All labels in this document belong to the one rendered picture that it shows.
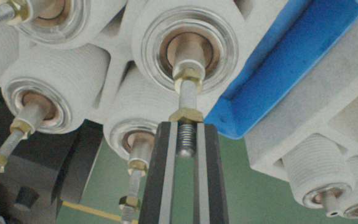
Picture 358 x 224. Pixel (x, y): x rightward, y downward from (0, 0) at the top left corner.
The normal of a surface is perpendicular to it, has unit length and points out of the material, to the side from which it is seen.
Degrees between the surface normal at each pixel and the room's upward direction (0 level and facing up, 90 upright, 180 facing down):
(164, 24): 4
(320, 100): 90
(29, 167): 46
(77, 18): 4
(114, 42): 0
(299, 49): 88
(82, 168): 55
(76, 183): 37
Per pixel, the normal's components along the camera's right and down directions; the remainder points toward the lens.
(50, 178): 0.27, 0.00
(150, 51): 0.01, 0.66
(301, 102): -0.89, -0.37
